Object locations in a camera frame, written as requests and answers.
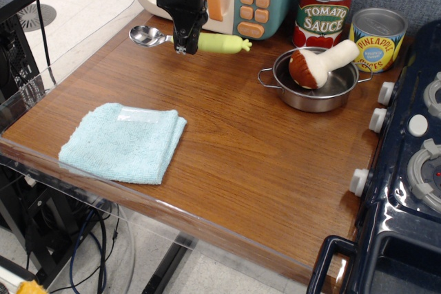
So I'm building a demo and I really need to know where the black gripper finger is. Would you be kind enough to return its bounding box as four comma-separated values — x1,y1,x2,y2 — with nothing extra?
173,25,200,55

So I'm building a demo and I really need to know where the spoon with yellow-green handle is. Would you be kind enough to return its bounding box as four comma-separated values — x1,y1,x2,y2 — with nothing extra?
129,25,252,54

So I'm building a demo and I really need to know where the small steel pot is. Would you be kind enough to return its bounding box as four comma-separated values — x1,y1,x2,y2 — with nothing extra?
258,48,373,113

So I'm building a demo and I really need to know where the light blue folded towel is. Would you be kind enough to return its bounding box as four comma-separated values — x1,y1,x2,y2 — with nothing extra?
59,103,187,185

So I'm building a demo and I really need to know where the plush mushroom toy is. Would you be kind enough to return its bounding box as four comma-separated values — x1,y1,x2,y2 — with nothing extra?
289,40,360,90

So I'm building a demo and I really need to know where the tomato sauce can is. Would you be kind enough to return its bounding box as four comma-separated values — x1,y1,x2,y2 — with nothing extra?
292,0,352,49

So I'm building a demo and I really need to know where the clear acrylic table guard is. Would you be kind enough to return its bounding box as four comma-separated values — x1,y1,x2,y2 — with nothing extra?
0,0,345,277

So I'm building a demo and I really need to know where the pineapple slices can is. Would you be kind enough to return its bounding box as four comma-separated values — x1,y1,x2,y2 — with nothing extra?
349,8,408,73

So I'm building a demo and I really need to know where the white stove knob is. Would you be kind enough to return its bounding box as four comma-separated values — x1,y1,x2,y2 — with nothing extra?
378,82,395,106
349,169,369,197
369,108,387,134

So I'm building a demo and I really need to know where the black table leg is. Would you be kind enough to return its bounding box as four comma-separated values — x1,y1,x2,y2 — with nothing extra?
141,243,187,294

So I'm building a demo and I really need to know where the dark blue toy stove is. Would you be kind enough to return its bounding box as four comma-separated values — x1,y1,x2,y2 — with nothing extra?
307,21,440,293

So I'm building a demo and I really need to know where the black cable under table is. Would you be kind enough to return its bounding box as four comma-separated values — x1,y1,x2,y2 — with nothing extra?
51,204,121,294

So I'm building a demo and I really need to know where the blue cable under table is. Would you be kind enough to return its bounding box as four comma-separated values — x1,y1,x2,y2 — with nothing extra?
69,209,107,294

